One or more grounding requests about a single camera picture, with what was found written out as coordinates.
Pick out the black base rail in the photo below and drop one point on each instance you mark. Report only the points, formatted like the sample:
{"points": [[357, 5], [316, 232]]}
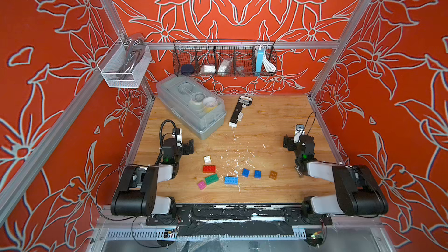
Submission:
{"points": [[242, 220]]}

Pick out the green lego brick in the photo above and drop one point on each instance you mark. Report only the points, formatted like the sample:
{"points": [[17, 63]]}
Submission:
{"points": [[211, 179]]}

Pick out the light blue box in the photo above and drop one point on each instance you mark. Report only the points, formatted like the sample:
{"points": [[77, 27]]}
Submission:
{"points": [[259, 60]]}

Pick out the brown lego brick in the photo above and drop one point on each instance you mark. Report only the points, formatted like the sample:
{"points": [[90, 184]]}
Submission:
{"points": [[273, 175]]}

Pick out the light blue lego brick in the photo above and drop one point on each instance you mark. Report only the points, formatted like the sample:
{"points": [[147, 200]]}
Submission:
{"points": [[230, 180]]}

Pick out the white lego brick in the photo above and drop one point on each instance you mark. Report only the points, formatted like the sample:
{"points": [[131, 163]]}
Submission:
{"points": [[207, 160]]}

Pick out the clear plastic storage box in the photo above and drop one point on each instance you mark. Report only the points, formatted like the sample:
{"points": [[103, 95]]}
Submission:
{"points": [[195, 106]]}

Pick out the dark round jar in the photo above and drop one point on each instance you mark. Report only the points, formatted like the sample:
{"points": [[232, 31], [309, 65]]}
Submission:
{"points": [[187, 69]]}

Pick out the red lego brick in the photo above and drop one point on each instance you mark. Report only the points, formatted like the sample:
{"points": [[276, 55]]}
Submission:
{"points": [[209, 169]]}

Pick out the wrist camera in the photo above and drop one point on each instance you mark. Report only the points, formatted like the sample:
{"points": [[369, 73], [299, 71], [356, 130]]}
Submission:
{"points": [[177, 135], [299, 130]]}

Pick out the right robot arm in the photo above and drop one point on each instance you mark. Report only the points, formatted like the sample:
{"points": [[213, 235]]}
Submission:
{"points": [[357, 192]]}

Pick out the black wire basket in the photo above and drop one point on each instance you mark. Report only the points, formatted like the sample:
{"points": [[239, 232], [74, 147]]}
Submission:
{"points": [[232, 58]]}

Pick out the pink lego brick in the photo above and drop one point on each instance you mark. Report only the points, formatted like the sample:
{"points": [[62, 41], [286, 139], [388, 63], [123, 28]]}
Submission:
{"points": [[202, 185]]}

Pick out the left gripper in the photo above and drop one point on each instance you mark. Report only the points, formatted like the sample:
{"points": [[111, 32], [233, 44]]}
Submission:
{"points": [[185, 151]]}

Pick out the white mesh basket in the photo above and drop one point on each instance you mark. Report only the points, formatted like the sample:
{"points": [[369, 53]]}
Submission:
{"points": [[121, 68]]}

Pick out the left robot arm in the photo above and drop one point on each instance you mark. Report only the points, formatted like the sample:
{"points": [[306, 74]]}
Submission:
{"points": [[136, 193]]}

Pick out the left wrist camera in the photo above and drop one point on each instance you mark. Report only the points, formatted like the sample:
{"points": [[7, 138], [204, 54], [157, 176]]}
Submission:
{"points": [[177, 135]]}

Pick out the black white power strip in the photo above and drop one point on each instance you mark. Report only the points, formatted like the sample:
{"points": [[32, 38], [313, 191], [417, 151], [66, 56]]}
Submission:
{"points": [[244, 101]]}

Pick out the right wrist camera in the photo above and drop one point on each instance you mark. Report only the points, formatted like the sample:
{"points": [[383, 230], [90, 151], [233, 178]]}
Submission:
{"points": [[299, 130]]}

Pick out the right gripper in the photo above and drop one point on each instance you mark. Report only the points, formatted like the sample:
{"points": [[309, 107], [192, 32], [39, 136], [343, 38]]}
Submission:
{"points": [[291, 142]]}

